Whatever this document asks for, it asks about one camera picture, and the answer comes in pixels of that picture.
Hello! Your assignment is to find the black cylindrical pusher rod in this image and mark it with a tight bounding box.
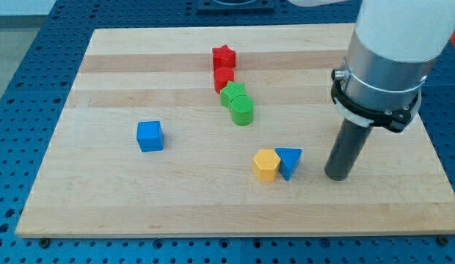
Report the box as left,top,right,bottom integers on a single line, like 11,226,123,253
324,119,372,181

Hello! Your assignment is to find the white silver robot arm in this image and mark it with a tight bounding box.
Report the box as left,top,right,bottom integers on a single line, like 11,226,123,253
324,0,455,181

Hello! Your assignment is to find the yellow hexagon block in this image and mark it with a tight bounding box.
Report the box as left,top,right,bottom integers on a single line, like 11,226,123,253
252,149,281,182

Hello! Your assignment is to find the blue triangle block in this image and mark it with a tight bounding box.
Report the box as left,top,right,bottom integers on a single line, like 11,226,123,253
274,147,302,181

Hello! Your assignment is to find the green cylinder block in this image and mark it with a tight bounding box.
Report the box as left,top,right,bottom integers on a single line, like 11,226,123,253
230,95,254,126

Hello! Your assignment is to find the light wooden board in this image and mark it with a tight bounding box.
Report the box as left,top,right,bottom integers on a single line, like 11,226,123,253
15,23,455,238

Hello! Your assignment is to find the green star block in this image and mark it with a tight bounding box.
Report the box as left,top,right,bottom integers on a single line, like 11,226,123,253
220,81,247,109

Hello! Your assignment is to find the red cylinder block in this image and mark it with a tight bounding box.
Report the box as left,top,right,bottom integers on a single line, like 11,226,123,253
214,67,235,94

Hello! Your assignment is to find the red star block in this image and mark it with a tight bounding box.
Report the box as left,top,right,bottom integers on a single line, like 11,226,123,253
212,45,236,70

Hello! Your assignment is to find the blue cube block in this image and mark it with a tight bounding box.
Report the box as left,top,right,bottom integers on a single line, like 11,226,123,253
136,121,164,152

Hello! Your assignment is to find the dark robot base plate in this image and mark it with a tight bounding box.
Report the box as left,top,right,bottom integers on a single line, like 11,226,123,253
195,0,275,12

